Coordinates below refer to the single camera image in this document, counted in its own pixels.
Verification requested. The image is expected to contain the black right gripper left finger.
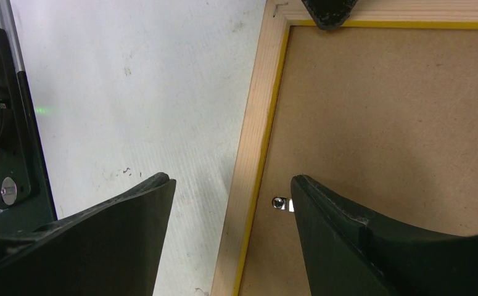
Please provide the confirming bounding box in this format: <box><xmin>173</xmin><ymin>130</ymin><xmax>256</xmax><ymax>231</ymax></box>
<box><xmin>0</xmin><ymin>172</ymin><xmax>176</xmax><ymax>295</ymax></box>

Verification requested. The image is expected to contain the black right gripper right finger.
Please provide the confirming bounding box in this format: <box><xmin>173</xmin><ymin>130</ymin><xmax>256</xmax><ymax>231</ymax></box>
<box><xmin>291</xmin><ymin>175</ymin><xmax>478</xmax><ymax>295</ymax></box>

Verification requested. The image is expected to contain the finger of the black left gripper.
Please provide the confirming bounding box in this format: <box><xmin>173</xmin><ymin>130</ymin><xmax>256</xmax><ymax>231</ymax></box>
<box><xmin>302</xmin><ymin>0</ymin><xmax>358</xmax><ymax>30</ymax></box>

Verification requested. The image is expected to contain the yellow wooden picture frame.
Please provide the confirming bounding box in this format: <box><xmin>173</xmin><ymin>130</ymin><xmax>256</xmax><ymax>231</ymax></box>
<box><xmin>210</xmin><ymin>1</ymin><xmax>478</xmax><ymax>295</ymax></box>

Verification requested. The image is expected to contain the small metal turn clip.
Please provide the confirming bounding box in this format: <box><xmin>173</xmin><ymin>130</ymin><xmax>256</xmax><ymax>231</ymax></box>
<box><xmin>271</xmin><ymin>196</ymin><xmax>294</xmax><ymax>213</ymax></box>

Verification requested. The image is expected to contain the brown cardboard backing board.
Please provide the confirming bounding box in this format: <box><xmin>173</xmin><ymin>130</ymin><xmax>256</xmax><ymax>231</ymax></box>
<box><xmin>239</xmin><ymin>27</ymin><xmax>478</xmax><ymax>295</ymax></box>

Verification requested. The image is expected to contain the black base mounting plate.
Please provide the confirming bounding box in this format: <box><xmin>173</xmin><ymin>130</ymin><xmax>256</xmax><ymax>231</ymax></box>
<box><xmin>0</xmin><ymin>28</ymin><xmax>57</xmax><ymax>234</ymax></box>

